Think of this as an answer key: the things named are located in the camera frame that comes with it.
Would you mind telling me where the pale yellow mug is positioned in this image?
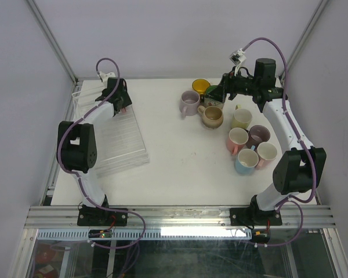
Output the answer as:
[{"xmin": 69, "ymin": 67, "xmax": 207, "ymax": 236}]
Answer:
[{"xmin": 231, "ymin": 105, "xmax": 253, "ymax": 129}]

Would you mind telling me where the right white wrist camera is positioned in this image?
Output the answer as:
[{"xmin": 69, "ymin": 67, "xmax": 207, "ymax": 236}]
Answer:
[{"xmin": 229, "ymin": 49, "xmax": 247, "ymax": 75}]

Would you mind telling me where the yellow glass cup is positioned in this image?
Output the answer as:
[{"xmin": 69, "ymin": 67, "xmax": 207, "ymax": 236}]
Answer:
[{"xmin": 192, "ymin": 79, "xmax": 211, "ymax": 95}]

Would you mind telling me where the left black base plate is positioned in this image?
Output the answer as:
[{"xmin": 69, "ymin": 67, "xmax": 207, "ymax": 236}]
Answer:
[{"xmin": 77, "ymin": 204, "xmax": 128, "ymax": 227}]

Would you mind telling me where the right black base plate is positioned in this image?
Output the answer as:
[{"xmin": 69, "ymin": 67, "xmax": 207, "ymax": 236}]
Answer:
[{"xmin": 229, "ymin": 207, "xmax": 282, "ymax": 227}]

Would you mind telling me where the mauve purple mug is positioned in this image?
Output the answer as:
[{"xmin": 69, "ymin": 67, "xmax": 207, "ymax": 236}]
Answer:
[{"xmin": 246, "ymin": 125, "xmax": 270, "ymax": 148}]

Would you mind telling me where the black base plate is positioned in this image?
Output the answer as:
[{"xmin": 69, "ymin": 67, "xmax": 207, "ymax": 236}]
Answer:
[
  {"xmin": 229, "ymin": 207, "xmax": 282, "ymax": 227},
  {"xmin": 77, "ymin": 204, "xmax": 128, "ymax": 227}
]

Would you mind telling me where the pink mug white inside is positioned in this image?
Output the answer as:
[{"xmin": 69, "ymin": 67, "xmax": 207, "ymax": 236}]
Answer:
[{"xmin": 226, "ymin": 127, "xmax": 248, "ymax": 155}]

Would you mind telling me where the light blue mug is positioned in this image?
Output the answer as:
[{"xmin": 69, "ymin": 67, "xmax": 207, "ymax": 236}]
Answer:
[{"xmin": 235, "ymin": 147, "xmax": 259, "ymax": 175}]

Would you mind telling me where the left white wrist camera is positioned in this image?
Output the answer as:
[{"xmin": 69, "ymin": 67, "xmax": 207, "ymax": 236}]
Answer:
[{"xmin": 97, "ymin": 71, "xmax": 116, "ymax": 82}]

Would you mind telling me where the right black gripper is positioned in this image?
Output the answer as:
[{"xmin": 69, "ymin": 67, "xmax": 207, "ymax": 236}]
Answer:
[{"xmin": 204, "ymin": 66, "xmax": 259, "ymax": 104}]

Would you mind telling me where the black connector box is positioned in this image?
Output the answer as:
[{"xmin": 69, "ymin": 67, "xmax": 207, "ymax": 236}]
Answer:
[{"xmin": 250, "ymin": 231, "xmax": 270, "ymax": 244}]

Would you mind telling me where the green-inside patterned mug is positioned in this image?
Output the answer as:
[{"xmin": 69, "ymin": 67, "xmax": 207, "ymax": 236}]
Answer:
[{"xmin": 204, "ymin": 97, "xmax": 225, "ymax": 109}]

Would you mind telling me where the aluminium mounting rail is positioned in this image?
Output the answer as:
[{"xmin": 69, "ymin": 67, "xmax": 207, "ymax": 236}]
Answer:
[{"xmin": 24, "ymin": 204, "xmax": 336, "ymax": 229}]

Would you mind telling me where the lavender mug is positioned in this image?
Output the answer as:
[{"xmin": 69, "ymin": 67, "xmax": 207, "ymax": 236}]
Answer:
[{"xmin": 179, "ymin": 91, "xmax": 200, "ymax": 119}]

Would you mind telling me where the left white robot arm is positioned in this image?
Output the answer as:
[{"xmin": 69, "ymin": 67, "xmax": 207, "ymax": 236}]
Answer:
[{"xmin": 56, "ymin": 78, "xmax": 132, "ymax": 225}]

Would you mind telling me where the beige stoneware mug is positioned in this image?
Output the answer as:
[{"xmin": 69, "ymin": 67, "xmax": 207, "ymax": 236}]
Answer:
[{"xmin": 197, "ymin": 105, "xmax": 224, "ymax": 129}]

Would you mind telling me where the light pink mug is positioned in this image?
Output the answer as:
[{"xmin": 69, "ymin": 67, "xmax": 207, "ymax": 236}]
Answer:
[{"xmin": 256, "ymin": 142, "xmax": 277, "ymax": 170}]

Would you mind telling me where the white slotted cable duct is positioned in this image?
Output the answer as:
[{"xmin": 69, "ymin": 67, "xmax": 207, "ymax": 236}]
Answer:
[{"xmin": 38, "ymin": 226, "xmax": 252, "ymax": 241}]

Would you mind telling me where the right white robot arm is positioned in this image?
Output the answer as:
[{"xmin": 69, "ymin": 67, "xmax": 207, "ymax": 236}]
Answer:
[{"xmin": 211, "ymin": 54, "xmax": 327, "ymax": 226}]

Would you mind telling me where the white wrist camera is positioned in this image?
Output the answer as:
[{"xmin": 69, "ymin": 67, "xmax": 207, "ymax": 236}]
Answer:
[
  {"xmin": 229, "ymin": 49, "xmax": 247, "ymax": 75},
  {"xmin": 97, "ymin": 71, "xmax": 116, "ymax": 82}
]

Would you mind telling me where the clear acrylic dish rack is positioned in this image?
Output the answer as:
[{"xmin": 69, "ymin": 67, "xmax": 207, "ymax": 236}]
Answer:
[{"xmin": 71, "ymin": 83, "xmax": 151, "ymax": 178}]

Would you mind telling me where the small electronics board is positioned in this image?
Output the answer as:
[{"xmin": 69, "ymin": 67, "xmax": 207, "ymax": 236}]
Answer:
[{"xmin": 88, "ymin": 229, "xmax": 113, "ymax": 239}]

